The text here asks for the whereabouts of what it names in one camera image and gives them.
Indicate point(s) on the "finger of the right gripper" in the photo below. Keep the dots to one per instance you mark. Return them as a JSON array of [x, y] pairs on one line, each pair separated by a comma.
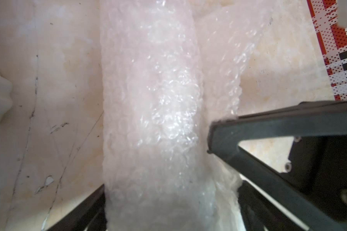
[[314, 187]]

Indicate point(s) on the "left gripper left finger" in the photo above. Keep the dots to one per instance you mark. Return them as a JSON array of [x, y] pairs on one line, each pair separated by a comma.
[[89, 215]]

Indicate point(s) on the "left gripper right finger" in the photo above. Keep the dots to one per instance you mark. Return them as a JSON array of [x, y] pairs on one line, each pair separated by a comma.
[[259, 214]]

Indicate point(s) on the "bubble wrap sheet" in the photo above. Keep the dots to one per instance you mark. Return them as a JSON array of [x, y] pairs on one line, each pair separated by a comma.
[[171, 68]]

